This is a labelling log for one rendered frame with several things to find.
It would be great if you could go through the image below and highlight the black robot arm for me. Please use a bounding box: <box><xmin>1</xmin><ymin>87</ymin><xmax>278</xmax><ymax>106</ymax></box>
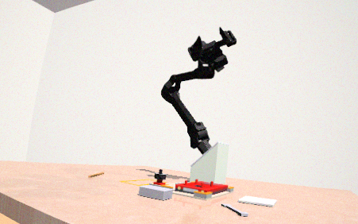
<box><xmin>161</xmin><ymin>50</ymin><xmax>228</xmax><ymax>155</ymax></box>

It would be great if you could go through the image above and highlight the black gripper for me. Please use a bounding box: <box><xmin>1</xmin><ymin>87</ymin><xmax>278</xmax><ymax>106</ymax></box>
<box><xmin>188</xmin><ymin>26</ymin><xmax>237</xmax><ymax>62</ymax></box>

